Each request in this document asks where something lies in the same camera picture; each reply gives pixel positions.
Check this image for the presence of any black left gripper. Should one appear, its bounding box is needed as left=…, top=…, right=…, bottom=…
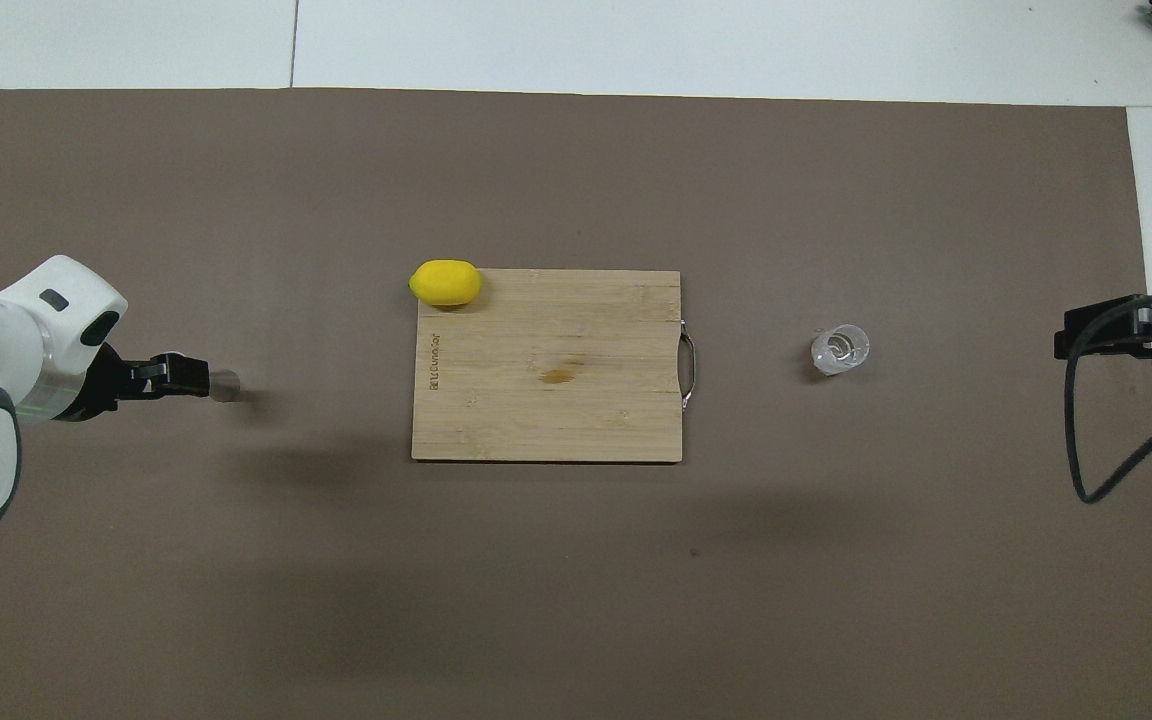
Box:
left=81, top=343, right=212, bottom=421

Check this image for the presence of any yellow lemon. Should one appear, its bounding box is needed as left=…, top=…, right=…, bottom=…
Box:
left=408, top=260, right=483, bottom=307

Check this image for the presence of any bamboo cutting board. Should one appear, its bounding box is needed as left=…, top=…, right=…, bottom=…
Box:
left=411, top=268, right=697, bottom=464

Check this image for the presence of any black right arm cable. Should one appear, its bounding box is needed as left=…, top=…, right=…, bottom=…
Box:
left=1065, top=290, right=1152, bottom=504

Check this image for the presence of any brown table mat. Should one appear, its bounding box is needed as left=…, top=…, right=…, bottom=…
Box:
left=0, top=88, right=1152, bottom=720

